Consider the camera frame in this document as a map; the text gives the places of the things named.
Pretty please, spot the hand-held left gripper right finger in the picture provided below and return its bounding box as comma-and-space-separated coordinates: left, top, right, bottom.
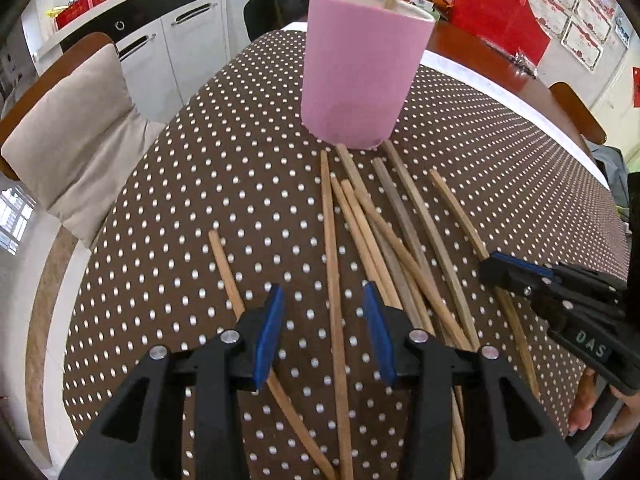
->
362, 281, 583, 480

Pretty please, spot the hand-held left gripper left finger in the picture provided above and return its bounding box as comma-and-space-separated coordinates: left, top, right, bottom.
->
59, 284, 287, 480

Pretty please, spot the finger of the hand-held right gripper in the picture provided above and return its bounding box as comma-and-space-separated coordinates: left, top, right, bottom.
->
479, 258, 551, 307
491, 252, 557, 282

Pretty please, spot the pile of wooden chopsticks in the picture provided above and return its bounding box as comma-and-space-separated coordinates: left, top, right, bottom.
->
320, 141, 543, 480

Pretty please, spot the pink cup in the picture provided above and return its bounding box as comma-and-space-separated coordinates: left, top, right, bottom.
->
300, 0, 437, 151

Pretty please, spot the person's right hand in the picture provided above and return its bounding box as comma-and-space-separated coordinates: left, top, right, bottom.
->
567, 367, 640, 443

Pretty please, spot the grey jacket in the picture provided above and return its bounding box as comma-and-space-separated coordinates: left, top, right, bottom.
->
587, 144, 632, 221

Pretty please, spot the wooden chair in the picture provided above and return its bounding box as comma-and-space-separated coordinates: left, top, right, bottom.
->
548, 81, 607, 146
0, 31, 166, 251

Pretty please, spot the bunch of keys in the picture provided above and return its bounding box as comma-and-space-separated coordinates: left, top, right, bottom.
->
512, 51, 540, 80

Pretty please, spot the red gift bag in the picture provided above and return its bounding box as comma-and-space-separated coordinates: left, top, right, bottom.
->
450, 0, 552, 68

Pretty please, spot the flat green box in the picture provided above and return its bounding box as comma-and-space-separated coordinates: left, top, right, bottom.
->
410, 0, 451, 22

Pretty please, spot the beige chair cushion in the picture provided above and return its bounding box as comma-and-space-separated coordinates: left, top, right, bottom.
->
1, 42, 168, 250

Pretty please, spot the white sideboard cabinet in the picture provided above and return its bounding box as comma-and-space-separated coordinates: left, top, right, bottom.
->
20, 0, 231, 126

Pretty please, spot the black jacket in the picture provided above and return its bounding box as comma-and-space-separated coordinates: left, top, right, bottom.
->
243, 0, 346, 43

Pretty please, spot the red gift box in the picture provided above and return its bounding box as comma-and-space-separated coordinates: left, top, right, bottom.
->
54, 0, 118, 30

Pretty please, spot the group of wall certificates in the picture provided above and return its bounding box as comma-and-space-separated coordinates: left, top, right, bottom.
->
425, 0, 631, 73

